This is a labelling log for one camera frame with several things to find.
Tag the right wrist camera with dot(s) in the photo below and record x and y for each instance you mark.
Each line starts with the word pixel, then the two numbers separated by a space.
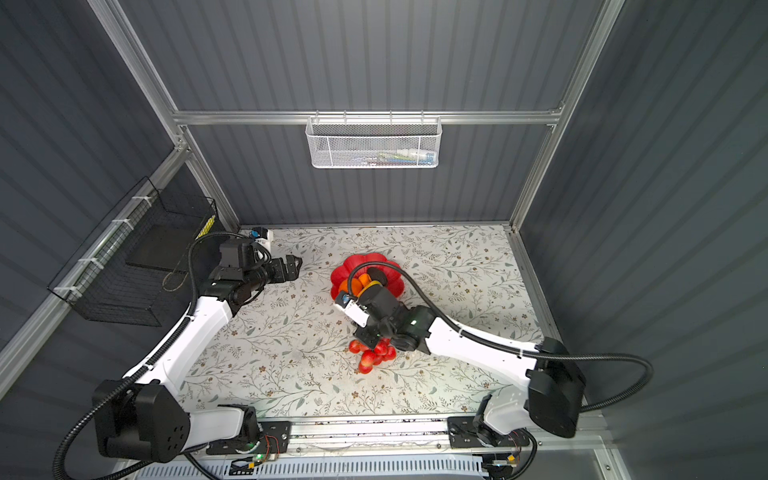
pixel 349 307

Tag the large orange fake fruit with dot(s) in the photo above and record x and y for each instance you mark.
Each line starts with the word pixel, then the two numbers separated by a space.
pixel 357 285

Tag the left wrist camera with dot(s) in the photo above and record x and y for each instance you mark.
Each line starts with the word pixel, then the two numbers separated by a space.
pixel 261 234

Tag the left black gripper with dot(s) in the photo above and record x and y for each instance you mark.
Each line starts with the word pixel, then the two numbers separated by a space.
pixel 290 268

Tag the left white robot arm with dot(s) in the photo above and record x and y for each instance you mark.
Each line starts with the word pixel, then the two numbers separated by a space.
pixel 140 417

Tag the items in white basket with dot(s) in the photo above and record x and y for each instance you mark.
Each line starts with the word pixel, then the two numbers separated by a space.
pixel 400 157

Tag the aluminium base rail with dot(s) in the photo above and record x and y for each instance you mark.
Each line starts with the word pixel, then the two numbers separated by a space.
pixel 421 446

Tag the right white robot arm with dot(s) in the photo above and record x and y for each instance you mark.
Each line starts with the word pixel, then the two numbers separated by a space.
pixel 542 393

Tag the floral table mat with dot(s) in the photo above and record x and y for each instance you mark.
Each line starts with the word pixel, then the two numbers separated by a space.
pixel 287 355

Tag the red flower-shaped fruit bowl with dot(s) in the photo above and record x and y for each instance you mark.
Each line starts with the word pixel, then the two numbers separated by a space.
pixel 393 280

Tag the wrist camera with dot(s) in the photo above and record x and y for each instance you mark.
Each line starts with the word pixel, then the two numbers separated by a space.
pixel 261 234
pixel 349 307

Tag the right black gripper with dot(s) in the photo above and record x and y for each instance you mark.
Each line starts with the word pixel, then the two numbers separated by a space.
pixel 364 337

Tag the red fake grape bunch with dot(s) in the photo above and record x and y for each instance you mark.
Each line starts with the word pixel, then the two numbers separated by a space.
pixel 372 355

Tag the yellow item in black basket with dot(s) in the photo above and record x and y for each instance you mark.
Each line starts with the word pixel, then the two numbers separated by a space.
pixel 207 226

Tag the black wire basket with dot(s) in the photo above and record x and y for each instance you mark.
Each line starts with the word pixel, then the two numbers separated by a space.
pixel 133 270

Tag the white wire mesh basket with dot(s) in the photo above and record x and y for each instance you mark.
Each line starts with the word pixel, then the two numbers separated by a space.
pixel 332 144

